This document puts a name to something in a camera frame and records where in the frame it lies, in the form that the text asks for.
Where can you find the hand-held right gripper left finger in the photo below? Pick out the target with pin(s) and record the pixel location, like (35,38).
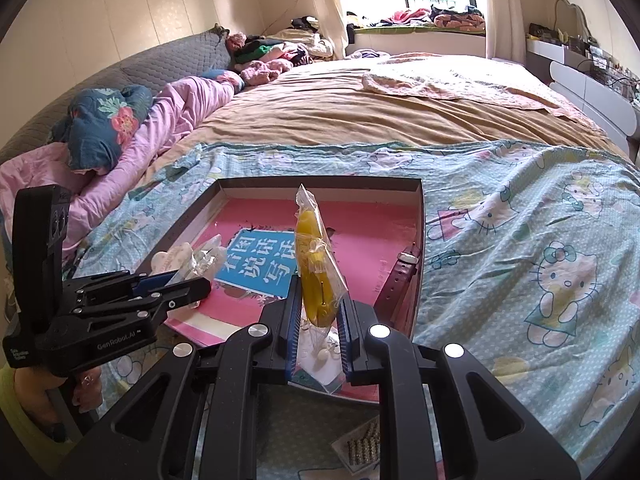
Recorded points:
(292,340)

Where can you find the shallow cardboard box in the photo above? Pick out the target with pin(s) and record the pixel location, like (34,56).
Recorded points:
(320,191)

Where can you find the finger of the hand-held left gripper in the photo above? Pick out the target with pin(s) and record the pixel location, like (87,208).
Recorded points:
(115,282)
(170,297)

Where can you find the pile of clothes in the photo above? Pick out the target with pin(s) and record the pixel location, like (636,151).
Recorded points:
(285,47)

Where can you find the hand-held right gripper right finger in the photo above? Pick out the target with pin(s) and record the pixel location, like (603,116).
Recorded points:
(346,350)

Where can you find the pearl earrings card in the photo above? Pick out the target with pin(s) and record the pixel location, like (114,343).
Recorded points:
(320,360)

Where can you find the person's left hand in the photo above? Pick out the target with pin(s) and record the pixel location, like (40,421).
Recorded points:
(87,390)

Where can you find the beige bed sheet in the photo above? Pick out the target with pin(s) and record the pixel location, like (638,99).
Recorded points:
(325,115)

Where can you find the grey quilted headboard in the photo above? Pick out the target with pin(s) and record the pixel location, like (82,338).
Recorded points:
(150,65)

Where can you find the blue floral pillow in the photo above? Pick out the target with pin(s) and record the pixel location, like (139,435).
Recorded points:
(105,125)

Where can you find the light pink towel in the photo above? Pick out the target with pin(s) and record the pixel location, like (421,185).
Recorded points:
(450,85)

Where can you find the wavy vanity mirror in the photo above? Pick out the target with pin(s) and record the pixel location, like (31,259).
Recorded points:
(572,20)

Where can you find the pink book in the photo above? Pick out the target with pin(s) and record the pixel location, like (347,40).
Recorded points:
(375,240)

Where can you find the white hair claw clip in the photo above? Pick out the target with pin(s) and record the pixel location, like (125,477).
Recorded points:
(170,260)

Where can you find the cream curtain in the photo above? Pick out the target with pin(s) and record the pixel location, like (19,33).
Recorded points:
(330,5)
(500,10)

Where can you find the clothes on window seat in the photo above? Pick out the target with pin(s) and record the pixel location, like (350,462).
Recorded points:
(455,20)

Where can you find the cartoon cat print sheet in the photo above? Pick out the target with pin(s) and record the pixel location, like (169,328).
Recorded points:
(500,260)

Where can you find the clear jewellery bag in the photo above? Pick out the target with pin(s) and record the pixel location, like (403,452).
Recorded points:
(210,257)

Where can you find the person's yellow-green clothing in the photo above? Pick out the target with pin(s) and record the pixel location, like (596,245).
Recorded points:
(12,410)

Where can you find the white window seat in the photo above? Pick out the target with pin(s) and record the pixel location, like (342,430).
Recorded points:
(425,44)

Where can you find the pink blanket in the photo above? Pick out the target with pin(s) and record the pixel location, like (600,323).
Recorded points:
(165,125)

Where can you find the white vanity desk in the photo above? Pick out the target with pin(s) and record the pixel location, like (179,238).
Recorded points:
(590,90)

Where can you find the yellow hoop earrings bag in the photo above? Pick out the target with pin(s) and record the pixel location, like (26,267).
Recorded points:
(310,260)

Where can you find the pink fuzzy garment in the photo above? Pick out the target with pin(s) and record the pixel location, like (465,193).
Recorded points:
(265,71)

